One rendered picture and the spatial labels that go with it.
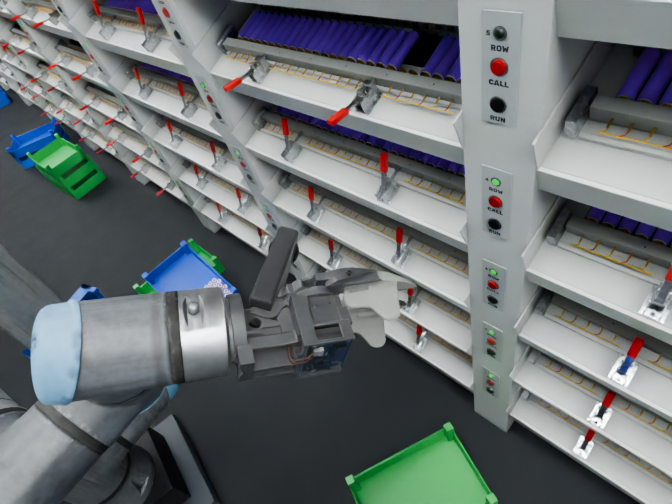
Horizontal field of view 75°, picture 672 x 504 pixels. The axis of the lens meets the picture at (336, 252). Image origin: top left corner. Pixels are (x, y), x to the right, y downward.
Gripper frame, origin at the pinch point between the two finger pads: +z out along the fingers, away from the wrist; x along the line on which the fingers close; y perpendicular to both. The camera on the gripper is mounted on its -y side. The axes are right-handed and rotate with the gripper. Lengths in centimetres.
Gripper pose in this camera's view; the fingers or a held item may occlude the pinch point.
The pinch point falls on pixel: (397, 290)
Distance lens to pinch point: 53.4
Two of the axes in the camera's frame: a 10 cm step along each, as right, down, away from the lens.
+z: 9.4, -0.8, 3.2
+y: 2.7, 7.5, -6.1
